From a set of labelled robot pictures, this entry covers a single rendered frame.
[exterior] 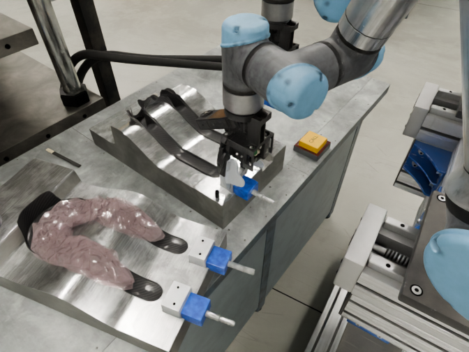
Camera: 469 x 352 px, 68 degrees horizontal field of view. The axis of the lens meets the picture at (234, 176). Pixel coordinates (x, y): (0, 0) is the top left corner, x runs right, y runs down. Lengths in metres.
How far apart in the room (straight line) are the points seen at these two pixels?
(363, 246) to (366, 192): 1.51
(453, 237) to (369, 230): 0.31
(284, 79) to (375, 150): 1.95
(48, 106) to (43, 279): 0.77
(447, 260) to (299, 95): 0.26
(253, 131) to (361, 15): 0.25
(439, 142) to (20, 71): 1.49
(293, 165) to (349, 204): 1.06
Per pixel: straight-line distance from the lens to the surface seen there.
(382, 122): 2.67
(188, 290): 0.67
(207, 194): 0.78
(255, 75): 0.52
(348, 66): 0.57
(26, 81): 1.58
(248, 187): 0.77
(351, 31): 0.55
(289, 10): 0.87
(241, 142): 0.66
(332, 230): 1.88
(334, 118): 1.19
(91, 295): 0.71
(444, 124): 0.98
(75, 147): 1.13
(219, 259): 0.71
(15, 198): 0.88
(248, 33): 0.54
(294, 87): 0.47
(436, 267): 0.38
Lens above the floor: 1.48
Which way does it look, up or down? 46 degrees down
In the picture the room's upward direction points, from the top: straight up
